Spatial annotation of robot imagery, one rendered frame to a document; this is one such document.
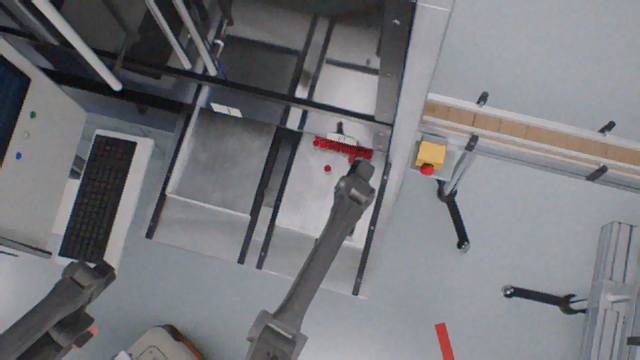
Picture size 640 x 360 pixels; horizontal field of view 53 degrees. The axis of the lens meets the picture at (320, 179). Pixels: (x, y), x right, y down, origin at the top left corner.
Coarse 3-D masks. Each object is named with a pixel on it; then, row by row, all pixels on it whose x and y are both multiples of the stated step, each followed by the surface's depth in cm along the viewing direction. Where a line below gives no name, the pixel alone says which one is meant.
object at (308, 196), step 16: (304, 144) 192; (304, 160) 191; (320, 160) 191; (336, 160) 191; (384, 160) 187; (304, 176) 190; (320, 176) 190; (336, 176) 189; (288, 192) 189; (304, 192) 189; (320, 192) 188; (288, 208) 188; (304, 208) 187; (320, 208) 187; (368, 208) 186; (288, 224) 185; (304, 224) 186; (320, 224) 186; (368, 224) 182; (352, 240) 184
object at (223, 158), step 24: (192, 120) 194; (216, 120) 196; (240, 120) 195; (192, 144) 194; (216, 144) 194; (240, 144) 193; (264, 144) 193; (192, 168) 192; (216, 168) 192; (240, 168) 191; (264, 168) 189; (168, 192) 189; (192, 192) 190; (216, 192) 190; (240, 192) 190
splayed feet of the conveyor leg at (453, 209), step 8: (440, 184) 264; (440, 192) 262; (456, 192) 262; (440, 200) 266; (448, 200) 262; (448, 208) 263; (456, 208) 262; (456, 216) 262; (456, 224) 262; (456, 232) 264; (464, 232) 263; (464, 240) 263; (456, 248) 270; (464, 248) 269
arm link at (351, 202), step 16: (352, 176) 141; (352, 192) 140; (368, 192) 141; (336, 208) 138; (352, 208) 138; (336, 224) 137; (352, 224) 138; (320, 240) 135; (336, 240) 135; (320, 256) 133; (304, 272) 132; (320, 272) 132; (304, 288) 131; (288, 304) 129; (304, 304) 130; (256, 320) 129; (272, 320) 128; (288, 320) 128; (256, 336) 126; (304, 336) 129
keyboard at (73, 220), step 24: (96, 144) 201; (120, 144) 201; (96, 168) 199; (120, 168) 199; (96, 192) 197; (120, 192) 198; (72, 216) 196; (96, 216) 195; (72, 240) 194; (96, 240) 195
